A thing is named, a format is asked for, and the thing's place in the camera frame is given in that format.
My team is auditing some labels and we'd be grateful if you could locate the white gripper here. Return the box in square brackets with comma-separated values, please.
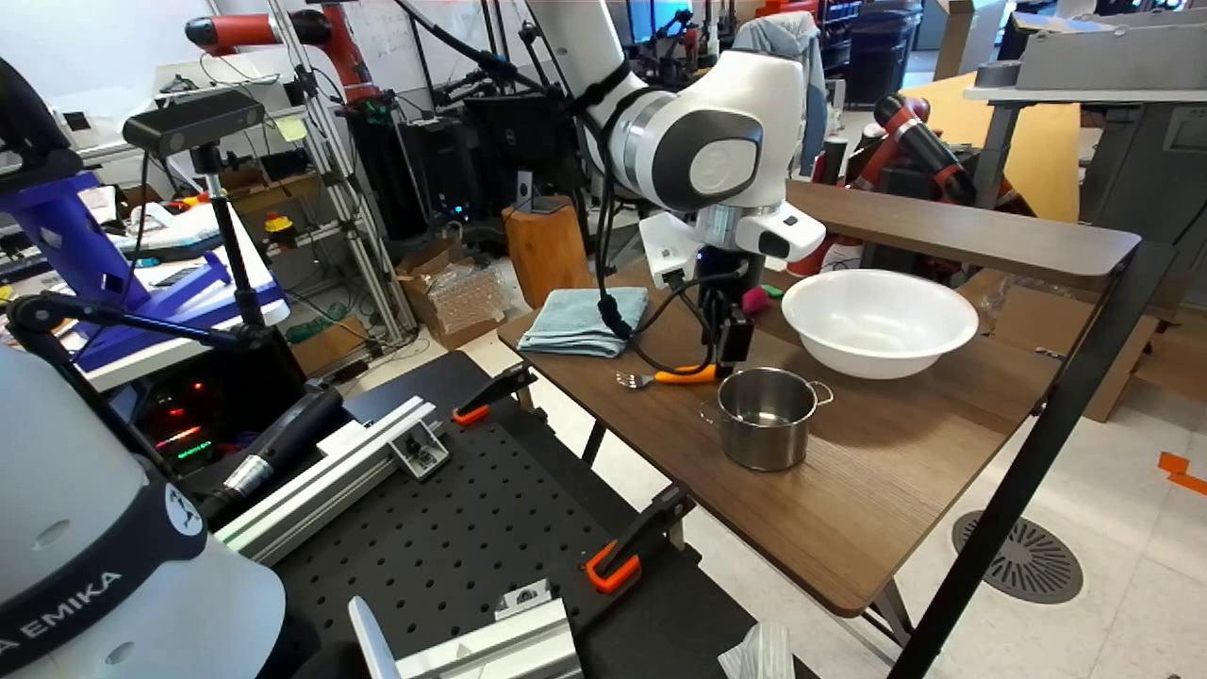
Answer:
[636, 205, 826, 374]

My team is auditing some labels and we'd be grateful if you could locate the orange handled fork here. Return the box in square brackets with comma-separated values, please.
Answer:
[615, 361, 722, 394]

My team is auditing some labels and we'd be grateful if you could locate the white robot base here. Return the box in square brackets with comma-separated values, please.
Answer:
[0, 349, 285, 679]

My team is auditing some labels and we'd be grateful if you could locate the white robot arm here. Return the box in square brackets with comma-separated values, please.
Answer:
[527, 0, 826, 259]

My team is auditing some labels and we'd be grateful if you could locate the white plastic bowl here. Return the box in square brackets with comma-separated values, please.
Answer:
[780, 267, 979, 383]

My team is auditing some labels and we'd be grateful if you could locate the pink and green toy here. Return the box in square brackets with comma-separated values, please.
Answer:
[741, 287, 785, 319]

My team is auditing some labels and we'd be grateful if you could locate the silver metal pot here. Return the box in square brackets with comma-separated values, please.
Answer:
[699, 366, 834, 477]

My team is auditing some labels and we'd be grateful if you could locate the blue folded towel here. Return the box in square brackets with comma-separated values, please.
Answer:
[518, 287, 626, 360]

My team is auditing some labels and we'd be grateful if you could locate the wooden shelf board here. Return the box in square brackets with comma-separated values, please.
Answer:
[785, 182, 1138, 280]

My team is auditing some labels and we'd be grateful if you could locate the cardboard box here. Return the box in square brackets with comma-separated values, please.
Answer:
[396, 244, 507, 349]

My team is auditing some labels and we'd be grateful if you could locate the orange black clamp far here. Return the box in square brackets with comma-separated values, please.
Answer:
[450, 361, 534, 425]

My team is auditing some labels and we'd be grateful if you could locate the orange black clamp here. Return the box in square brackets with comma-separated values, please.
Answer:
[450, 361, 534, 425]
[582, 488, 693, 596]

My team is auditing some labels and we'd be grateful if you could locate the orange black clamp near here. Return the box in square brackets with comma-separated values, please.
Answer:
[582, 488, 693, 596]

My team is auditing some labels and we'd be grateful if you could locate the black perforated breadboard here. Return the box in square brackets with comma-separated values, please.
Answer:
[277, 355, 754, 679]

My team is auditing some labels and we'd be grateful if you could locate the round floor drain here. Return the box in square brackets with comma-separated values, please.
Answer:
[984, 516, 1083, 605]

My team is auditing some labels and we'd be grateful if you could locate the aluminium extrusion rail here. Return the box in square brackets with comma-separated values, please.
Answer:
[220, 395, 450, 568]

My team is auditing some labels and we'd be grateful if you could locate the black camera on stand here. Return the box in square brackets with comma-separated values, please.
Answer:
[119, 90, 265, 155]

